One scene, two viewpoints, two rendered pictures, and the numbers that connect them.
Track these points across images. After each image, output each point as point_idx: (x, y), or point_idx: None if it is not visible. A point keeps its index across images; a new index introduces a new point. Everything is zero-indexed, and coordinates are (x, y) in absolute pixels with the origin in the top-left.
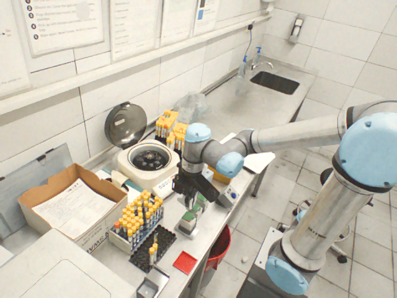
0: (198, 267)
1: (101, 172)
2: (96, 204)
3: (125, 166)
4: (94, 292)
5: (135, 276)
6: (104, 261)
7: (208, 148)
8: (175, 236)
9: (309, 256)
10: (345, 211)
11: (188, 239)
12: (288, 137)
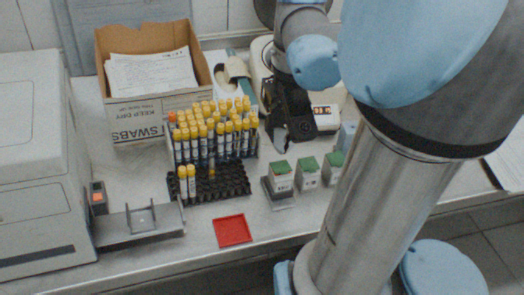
0: (249, 253)
1: (222, 52)
2: (181, 87)
3: (253, 55)
4: (19, 127)
5: (156, 200)
6: (139, 161)
7: (294, 17)
8: (253, 190)
9: (318, 282)
10: (359, 184)
11: (267, 207)
12: None
